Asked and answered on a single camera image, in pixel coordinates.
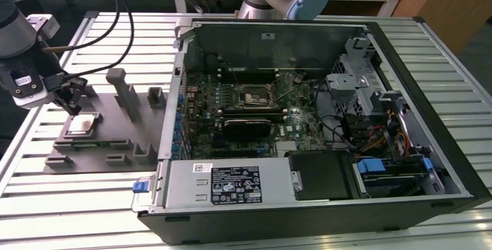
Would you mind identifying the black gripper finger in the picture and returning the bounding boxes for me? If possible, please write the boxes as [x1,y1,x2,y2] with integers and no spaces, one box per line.
[53,87,80,115]
[67,77,88,109]

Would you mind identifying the silver CPU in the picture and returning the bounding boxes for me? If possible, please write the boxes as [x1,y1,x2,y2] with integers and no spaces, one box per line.
[68,116,95,132]

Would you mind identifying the metal socket cover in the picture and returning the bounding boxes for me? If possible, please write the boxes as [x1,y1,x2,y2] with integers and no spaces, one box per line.
[269,71,281,103]

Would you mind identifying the CPU socket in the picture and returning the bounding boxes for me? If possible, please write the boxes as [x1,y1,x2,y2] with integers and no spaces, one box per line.
[237,84,280,109]

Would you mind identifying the green RAM stick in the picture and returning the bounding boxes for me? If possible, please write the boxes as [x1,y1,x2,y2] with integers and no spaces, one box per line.
[72,142,112,149]

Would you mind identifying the grey parts rack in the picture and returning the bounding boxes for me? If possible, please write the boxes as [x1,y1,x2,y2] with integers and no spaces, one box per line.
[43,67,169,175]

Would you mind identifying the silver power supply unit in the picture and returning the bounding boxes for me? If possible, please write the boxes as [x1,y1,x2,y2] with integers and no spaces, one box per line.
[152,157,297,213]

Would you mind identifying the black RAM slot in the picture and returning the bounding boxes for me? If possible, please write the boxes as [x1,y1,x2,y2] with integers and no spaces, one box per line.
[221,107,288,116]
[217,73,280,83]
[221,112,288,123]
[217,67,280,75]

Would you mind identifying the black cooler module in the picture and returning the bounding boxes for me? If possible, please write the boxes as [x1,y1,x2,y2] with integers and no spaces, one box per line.
[221,118,272,140]

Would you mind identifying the black expansion slot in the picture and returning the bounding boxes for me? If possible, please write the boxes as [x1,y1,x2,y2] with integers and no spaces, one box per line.
[209,149,264,159]

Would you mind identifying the green motherboard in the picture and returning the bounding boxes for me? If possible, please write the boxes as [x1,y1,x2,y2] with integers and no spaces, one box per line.
[180,70,335,160]

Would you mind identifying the black open PC case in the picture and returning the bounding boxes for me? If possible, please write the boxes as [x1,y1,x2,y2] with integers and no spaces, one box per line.
[129,16,492,247]

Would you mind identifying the metal drive cage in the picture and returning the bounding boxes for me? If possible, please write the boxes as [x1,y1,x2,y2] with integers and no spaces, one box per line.
[324,37,391,117]

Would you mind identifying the black plastic shroud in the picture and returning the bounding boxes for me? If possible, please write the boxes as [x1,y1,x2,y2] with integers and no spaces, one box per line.
[285,150,363,202]

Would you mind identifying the blue disk carrier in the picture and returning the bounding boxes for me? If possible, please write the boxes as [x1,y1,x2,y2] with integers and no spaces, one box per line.
[355,157,437,184]

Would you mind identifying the wooden cabinet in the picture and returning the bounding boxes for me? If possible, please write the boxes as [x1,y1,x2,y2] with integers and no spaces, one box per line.
[393,0,492,54]

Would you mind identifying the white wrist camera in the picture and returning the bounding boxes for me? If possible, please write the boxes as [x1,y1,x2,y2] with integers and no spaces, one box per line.
[8,59,56,110]

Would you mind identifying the brass cable fitting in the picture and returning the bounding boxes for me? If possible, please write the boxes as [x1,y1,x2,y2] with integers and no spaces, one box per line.
[41,45,73,54]

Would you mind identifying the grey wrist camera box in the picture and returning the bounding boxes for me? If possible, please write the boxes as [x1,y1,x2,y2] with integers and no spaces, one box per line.
[25,13,59,41]

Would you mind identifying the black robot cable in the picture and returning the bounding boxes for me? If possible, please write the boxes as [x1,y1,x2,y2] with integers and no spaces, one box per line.
[63,0,135,78]

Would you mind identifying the black wire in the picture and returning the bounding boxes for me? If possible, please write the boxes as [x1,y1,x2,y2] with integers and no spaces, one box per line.
[315,111,359,150]

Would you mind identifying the yellow wire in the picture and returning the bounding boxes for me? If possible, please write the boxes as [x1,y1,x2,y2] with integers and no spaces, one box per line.
[359,137,385,154]

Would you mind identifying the orange wire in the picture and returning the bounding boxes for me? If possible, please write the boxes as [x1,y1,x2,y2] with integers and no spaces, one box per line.
[397,128,411,154]

